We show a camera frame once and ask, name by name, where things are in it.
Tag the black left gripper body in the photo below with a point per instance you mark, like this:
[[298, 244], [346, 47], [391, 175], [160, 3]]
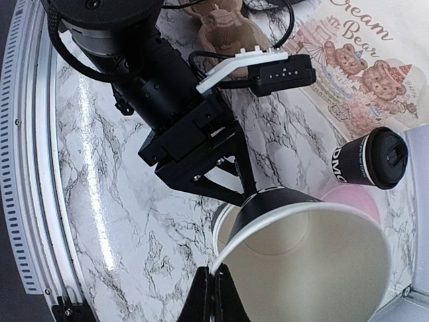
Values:
[[198, 140]]

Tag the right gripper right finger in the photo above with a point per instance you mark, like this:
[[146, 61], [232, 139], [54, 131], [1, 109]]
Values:
[[227, 303]]

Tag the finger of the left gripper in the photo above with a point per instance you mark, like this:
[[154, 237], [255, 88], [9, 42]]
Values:
[[218, 184], [242, 163]]

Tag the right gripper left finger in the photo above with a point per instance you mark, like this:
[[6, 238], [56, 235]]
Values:
[[198, 303]]

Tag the black paper coffee cup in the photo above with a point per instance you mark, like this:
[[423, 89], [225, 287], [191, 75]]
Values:
[[349, 164]]

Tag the brown cardboard cup carrier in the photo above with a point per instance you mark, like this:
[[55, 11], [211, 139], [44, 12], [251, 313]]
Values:
[[224, 29]]

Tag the black cup lid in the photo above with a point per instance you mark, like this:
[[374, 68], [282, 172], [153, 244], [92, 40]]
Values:
[[387, 157]]

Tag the white printed paper bag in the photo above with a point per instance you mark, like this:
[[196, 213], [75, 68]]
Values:
[[371, 63]]

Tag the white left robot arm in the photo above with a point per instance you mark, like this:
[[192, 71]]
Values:
[[117, 42]]

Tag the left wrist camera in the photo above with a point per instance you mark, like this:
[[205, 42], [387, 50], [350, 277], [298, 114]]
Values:
[[267, 72]]

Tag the front aluminium rail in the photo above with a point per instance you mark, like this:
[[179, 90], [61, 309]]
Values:
[[31, 188]]

